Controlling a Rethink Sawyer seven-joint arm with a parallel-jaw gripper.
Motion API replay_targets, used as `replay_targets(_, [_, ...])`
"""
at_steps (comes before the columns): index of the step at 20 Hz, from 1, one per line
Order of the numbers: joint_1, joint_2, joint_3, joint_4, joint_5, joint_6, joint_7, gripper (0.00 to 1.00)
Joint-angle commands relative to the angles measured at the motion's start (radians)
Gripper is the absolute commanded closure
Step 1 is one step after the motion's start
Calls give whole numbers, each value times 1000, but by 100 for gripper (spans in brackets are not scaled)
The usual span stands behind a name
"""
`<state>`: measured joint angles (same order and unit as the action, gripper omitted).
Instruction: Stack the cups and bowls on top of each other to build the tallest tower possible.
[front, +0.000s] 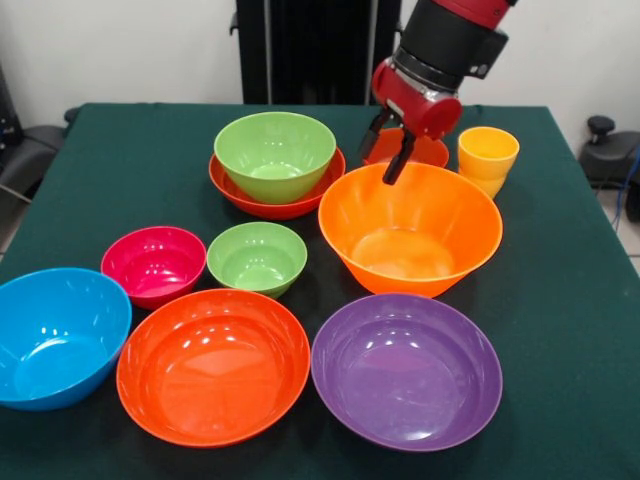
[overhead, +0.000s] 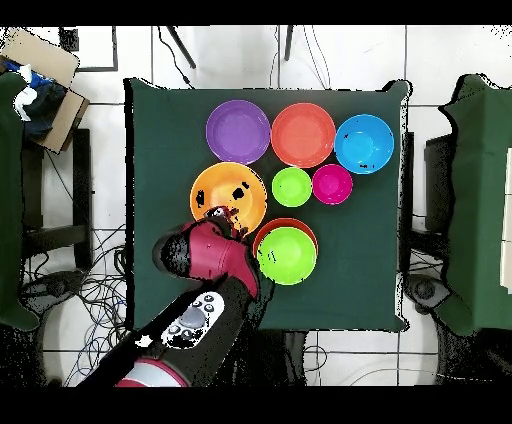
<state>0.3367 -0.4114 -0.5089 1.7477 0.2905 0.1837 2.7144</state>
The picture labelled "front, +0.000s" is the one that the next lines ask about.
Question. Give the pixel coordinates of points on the large green bowl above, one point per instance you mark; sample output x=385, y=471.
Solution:
x=275, y=155

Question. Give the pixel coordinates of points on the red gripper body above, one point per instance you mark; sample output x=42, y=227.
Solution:
x=415, y=105

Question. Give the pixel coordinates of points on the small red bowl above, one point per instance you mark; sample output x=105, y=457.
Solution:
x=430, y=152

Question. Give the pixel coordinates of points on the pink bowl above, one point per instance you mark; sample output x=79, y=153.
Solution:
x=152, y=265

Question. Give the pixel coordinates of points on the purple bowl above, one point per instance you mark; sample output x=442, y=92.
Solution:
x=405, y=375

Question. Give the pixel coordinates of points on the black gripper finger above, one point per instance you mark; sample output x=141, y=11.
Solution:
x=370, y=137
x=397, y=162

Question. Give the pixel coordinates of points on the large orange bowl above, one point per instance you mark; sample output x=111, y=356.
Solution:
x=410, y=235

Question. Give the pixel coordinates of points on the small green bowl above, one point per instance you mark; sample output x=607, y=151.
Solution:
x=256, y=260

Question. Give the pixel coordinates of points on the yellow cup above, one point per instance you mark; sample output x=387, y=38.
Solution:
x=487, y=152

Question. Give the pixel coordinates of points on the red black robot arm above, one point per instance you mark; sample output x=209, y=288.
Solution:
x=450, y=40

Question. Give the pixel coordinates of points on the black device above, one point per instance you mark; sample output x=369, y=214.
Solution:
x=7, y=115

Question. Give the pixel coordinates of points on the large red bowl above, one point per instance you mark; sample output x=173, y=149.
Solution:
x=212, y=375
x=280, y=210

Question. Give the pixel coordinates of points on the dark green table cloth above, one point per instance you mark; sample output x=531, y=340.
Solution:
x=150, y=175

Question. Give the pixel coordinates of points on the blue bowl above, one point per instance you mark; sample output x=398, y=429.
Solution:
x=55, y=345

